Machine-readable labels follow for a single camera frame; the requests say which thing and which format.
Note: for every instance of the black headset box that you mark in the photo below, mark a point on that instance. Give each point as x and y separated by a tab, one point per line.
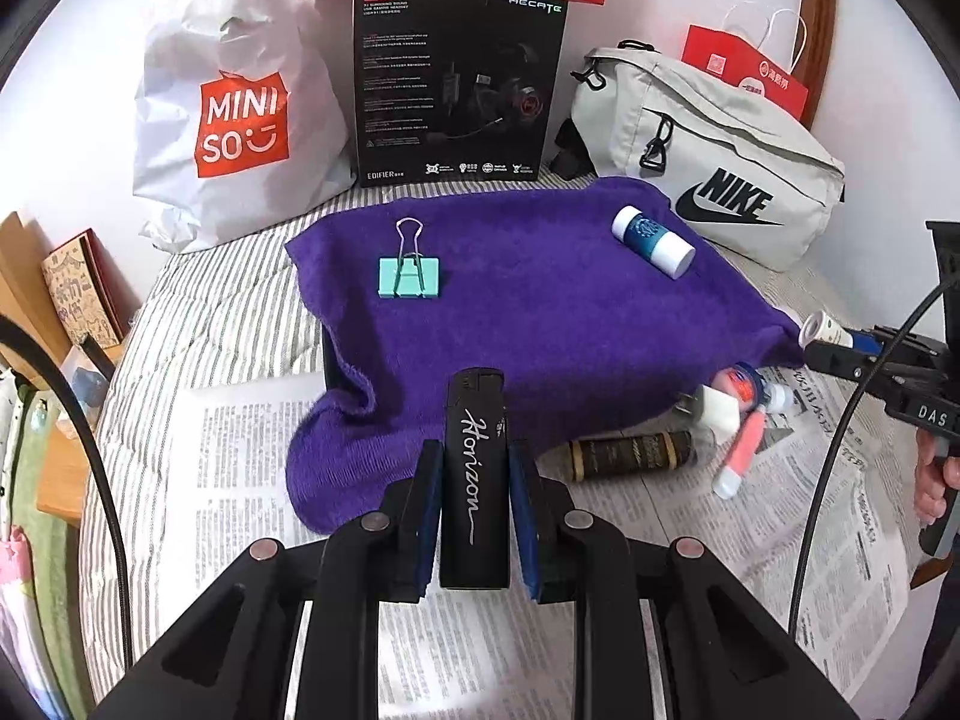
450	90

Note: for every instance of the wooden headboard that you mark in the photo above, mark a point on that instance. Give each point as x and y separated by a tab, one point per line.
819	7

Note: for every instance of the black lighter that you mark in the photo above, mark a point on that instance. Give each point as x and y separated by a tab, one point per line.
472	480

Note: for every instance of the person's right hand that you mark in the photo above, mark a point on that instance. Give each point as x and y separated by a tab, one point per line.
934	484

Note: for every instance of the wooden bedside table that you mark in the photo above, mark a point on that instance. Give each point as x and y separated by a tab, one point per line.
22	277

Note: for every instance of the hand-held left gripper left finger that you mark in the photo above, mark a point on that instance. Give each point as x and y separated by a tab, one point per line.
427	517

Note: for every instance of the blue and white cylinder bottle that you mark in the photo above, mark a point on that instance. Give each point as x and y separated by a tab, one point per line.
651	240

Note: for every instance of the purple towel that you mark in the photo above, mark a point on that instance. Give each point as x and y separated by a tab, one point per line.
525	300

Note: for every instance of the grey waist bag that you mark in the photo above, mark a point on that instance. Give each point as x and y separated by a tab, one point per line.
712	157

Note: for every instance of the pink tube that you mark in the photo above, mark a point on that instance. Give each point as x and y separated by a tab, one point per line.
742	454

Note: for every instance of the brown patterned notebook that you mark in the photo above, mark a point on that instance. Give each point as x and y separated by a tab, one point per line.
79	292

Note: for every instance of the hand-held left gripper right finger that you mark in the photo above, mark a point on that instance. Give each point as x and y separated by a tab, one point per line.
525	532

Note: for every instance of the dark brown cylinder bottle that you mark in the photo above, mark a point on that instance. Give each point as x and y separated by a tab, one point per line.
630	456

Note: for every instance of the pink and blue small container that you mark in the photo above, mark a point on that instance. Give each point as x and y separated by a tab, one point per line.
741	381

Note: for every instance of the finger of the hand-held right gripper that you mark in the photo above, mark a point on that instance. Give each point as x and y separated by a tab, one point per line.
840	361
870	343

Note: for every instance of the green patterned cloth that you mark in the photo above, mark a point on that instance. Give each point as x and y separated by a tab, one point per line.
30	615

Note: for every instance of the white plastic shopping bag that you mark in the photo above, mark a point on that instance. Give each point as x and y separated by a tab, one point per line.
225	52

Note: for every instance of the newspaper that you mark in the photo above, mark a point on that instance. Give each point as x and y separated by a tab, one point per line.
750	547

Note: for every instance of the white tape roll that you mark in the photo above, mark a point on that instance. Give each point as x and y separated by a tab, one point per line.
821	328

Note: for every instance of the person's dark clothing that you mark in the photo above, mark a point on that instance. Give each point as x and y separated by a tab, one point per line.
945	637

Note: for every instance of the teal binder clip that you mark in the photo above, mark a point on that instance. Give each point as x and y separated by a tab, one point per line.
409	277

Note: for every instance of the white charger plug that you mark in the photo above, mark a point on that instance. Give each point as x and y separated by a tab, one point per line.
721	409

